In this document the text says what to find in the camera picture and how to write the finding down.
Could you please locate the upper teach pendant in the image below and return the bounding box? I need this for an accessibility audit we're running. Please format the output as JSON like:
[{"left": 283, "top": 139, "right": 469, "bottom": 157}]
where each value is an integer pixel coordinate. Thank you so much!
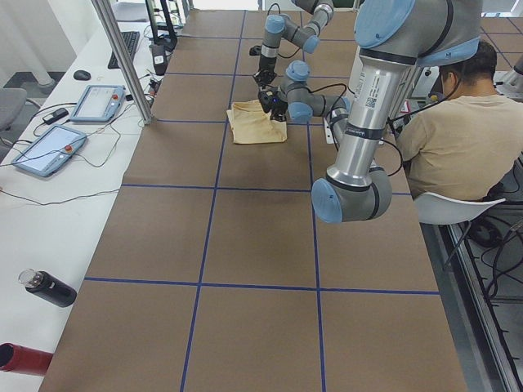
[{"left": 69, "top": 85, "right": 126, "bottom": 123}]

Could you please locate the black computer mouse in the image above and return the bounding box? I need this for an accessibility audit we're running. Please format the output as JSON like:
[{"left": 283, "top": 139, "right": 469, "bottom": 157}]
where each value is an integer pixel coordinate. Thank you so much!
[{"left": 73, "top": 69, "right": 92, "bottom": 81}]

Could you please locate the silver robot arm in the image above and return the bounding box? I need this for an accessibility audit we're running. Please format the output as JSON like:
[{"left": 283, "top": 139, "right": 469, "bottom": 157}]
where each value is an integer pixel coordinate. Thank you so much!
[
  {"left": 249, "top": 0, "right": 335, "bottom": 91},
  {"left": 254, "top": 1, "right": 483, "bottom": 223}
]

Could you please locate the cream long-sleeve printed shirt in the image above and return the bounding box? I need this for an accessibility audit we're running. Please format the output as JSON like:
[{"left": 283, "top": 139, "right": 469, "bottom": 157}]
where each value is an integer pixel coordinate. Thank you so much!
[{"left": 226, "top": 100, "right": 288, "bottom": 145}]

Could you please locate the white chair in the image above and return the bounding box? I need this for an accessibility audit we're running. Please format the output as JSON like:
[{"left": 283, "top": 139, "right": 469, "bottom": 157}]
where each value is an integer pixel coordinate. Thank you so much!
[{"left": 413, "top": 192, "right": 506, "bottom": 225}]

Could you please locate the aluminium frame post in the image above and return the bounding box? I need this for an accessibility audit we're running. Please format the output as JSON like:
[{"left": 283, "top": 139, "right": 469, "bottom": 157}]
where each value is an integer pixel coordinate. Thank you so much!
[{"left": 91, "top": 0, "right": 153, "bottom": 125}]

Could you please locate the red cylinder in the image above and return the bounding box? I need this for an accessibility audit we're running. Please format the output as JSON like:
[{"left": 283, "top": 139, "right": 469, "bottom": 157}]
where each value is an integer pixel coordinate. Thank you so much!
[{"left": 1, "top": 343, "right": 53, "bottom": 376}]

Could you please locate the black bottle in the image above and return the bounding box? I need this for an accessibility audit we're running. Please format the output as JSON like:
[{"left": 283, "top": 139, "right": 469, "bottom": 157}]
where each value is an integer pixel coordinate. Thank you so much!
[{"left": 18, "top": 269, "right": 77, "bottom": 308}]

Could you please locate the black keyboard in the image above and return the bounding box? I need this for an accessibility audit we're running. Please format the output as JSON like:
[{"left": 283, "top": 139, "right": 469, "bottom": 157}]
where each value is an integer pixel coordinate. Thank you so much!
[{"left": 106, "top": 30, "right": 141, "bottom": 69}]

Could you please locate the lower teach pendant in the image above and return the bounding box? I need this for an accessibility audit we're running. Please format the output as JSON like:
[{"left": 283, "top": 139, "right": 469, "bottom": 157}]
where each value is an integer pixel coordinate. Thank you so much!
[{"left": 11, "top": 125, "right": 87, "bottom": 178}]

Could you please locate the person in beige shirt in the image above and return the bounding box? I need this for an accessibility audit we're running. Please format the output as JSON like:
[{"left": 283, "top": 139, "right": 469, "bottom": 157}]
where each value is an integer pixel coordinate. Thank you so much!
[{"left": 396, "top": 41, "right": 522, "bottom": 201}]

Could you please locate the teach pendant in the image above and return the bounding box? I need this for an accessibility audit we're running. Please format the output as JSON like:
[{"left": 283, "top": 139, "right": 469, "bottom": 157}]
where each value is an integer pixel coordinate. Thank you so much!
[
  {"left": 69, "top": 85, "right": 126, "bottom": 123},
  {"left": 11, "top": 125, "right": 87, "bottom": 178}
]

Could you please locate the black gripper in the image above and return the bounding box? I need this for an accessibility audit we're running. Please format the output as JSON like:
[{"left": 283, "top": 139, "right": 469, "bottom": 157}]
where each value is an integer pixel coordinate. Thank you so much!
[
  {"left": 257, "top": 88, "right": 288, "bottom": 123},
  {"left": 253, "top": 56, "right": 277, "bottom": 91}
]

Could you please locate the black power adapter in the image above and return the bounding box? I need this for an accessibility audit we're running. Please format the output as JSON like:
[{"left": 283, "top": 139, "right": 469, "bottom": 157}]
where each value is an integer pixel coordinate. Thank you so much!
[{"left": 42, "top": 108, "right": 69, "bottom": 125}]

